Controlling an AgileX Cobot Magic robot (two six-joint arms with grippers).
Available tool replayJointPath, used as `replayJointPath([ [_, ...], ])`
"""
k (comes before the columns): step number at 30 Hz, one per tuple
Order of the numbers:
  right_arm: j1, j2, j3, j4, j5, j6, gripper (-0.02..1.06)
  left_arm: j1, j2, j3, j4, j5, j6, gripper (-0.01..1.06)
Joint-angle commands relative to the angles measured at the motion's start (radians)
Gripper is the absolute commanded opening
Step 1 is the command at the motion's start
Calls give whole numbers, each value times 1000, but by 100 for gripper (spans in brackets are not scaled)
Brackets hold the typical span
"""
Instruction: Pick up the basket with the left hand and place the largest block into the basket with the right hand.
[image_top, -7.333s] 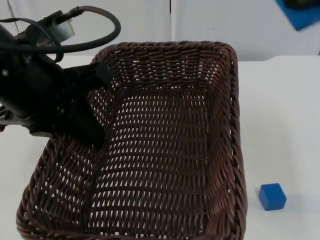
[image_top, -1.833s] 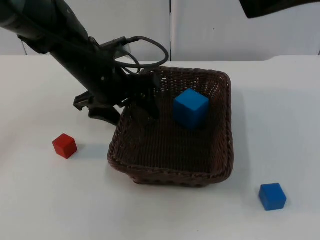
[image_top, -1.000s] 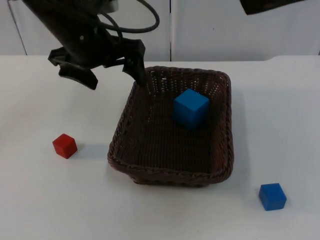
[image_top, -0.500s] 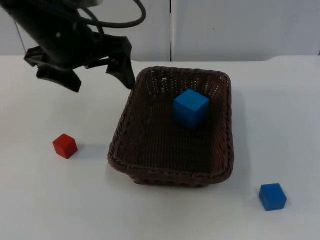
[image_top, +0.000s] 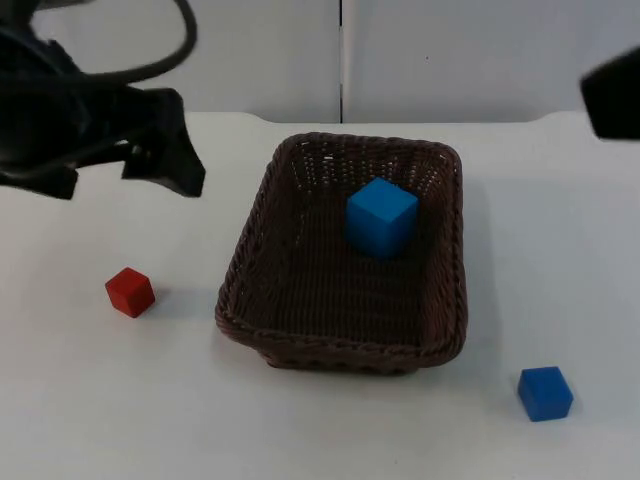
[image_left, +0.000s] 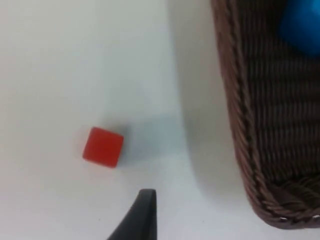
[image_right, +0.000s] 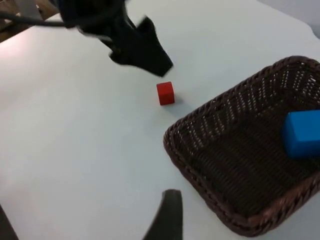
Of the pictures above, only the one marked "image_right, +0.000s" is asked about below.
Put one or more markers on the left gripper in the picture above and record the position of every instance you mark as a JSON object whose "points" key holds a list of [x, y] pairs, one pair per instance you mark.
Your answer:
{"points": [[117, 37]]}

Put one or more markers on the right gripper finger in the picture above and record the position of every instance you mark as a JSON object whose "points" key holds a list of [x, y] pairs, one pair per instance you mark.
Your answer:
{"points": [[167, 220]]}

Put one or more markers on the brown wicker basket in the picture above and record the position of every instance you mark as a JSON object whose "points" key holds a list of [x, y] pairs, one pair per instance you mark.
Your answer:
{"points": [[225, 160]]}

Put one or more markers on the blue block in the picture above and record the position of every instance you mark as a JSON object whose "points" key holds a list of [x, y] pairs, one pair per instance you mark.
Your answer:
{"points": [[302, 135]]}

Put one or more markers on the red cube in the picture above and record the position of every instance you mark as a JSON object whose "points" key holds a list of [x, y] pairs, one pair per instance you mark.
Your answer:
{"points": [[165, 93]]}

